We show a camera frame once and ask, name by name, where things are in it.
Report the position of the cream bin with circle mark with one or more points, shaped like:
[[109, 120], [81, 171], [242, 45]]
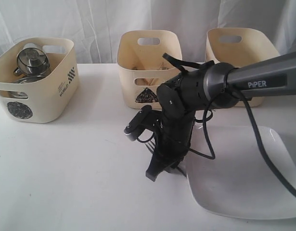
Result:
[[44, 100]]

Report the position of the cream bin with triangle mark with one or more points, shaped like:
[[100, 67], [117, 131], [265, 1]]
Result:
[[140, 55]]

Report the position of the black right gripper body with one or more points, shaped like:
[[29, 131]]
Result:
[[173, 137]]

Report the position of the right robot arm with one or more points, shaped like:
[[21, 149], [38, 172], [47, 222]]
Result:
[[212, 86]]

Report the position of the white ceramic bowl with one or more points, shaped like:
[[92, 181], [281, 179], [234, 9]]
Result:
[[33, 45]]

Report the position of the white curtain backdrop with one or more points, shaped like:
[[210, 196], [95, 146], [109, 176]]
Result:
[[96, 26]]

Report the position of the steel bowl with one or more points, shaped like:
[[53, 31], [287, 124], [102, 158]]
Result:
[[23, 80]]

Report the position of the white square plate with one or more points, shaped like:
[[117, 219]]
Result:
[[237, 183]]

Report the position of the cream bin with square mark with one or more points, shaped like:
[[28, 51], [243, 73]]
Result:
[[238, 46]]

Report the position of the steel mug with handle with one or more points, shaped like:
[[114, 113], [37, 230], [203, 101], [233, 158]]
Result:
[[32, 62]]

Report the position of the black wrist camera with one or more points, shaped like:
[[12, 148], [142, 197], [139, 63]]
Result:
[[135, 127]]

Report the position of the steel fork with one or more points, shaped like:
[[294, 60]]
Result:
[[177, 170]]

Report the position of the short wooden chopstick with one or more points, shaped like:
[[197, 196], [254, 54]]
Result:
[[147, 81]]

